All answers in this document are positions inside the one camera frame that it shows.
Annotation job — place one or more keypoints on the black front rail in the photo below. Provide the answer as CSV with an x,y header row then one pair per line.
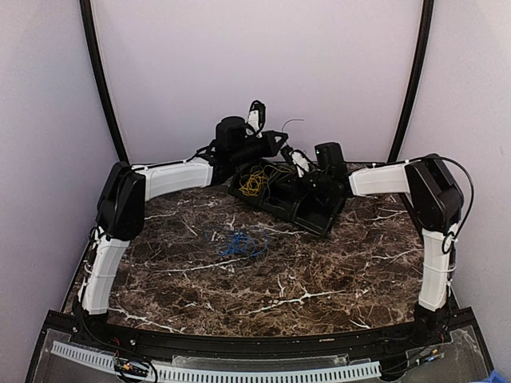
x,y
159,345

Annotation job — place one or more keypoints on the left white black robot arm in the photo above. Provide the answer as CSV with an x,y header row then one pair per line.
x,y
121,207

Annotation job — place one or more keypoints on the right black frame post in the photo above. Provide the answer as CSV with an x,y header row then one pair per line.
x,y
414,79

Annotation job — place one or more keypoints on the black frame post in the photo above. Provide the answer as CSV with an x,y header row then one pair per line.
x,y
414,79
86,8

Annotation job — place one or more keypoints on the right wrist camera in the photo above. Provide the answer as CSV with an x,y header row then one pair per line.
x,y
296,158

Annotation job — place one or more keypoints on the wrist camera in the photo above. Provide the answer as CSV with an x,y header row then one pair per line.
x,y
296,158
256,119

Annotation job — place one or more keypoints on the black three-compartment bin tray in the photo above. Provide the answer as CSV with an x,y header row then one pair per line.
x,y
261,184

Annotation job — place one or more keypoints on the left black frame post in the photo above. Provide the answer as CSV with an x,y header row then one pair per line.
x,y
86,8

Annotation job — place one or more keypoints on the white slotted cable duct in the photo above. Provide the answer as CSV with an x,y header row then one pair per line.
x,y
203,369

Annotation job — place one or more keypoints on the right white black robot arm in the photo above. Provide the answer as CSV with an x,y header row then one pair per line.
x,y
437,204

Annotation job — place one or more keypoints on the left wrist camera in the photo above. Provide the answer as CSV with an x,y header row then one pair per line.
x,y
256,119

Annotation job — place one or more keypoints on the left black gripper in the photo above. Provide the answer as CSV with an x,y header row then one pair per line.
x,y
274,148

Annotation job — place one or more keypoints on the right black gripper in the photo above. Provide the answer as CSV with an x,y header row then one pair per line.
x,y
295,188

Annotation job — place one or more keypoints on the blue object bottom corner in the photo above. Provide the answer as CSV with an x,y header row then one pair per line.
x,y
496,377

